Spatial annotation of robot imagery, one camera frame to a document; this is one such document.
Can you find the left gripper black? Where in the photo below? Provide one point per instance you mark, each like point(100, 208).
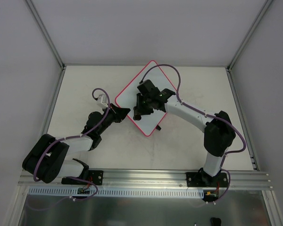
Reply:
point(117, 115)

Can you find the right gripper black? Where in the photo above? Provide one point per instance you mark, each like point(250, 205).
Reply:
point(142, 105)

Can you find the black bone-shaped eraser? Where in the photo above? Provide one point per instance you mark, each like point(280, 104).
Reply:
point(137, 117)

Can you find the pink framed whiteboard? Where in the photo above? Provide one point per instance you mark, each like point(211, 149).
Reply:
point(127, 97)

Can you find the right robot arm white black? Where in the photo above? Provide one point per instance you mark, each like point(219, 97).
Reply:
point(218, 134)

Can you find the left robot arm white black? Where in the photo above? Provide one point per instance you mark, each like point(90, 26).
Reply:
point(47, 159)

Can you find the black object bottom edge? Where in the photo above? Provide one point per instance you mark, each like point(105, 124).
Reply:
point(215, 221)

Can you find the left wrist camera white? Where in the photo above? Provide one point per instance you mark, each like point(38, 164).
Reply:
point(102, 101)

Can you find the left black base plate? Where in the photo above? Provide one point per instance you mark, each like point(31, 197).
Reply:
point(96, 177)

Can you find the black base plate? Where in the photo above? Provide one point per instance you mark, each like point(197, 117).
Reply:
point(96, 177)
point(202, 179)

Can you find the aluminium mounting rail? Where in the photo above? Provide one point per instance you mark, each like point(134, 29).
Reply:
point(138, 178)

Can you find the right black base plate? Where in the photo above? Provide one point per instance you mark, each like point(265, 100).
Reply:
point(202, 179)

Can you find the white slotted cable duct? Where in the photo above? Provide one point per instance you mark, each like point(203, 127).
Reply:
point(117, 192)

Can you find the left aluminium frame post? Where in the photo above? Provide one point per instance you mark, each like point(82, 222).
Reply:
point(36, 16)

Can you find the aluminium frame post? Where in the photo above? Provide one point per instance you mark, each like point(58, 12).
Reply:
point(36, 16)
point(255, 24)

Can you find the right aluminium frame post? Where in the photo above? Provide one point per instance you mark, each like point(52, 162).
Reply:
point(255, 24)

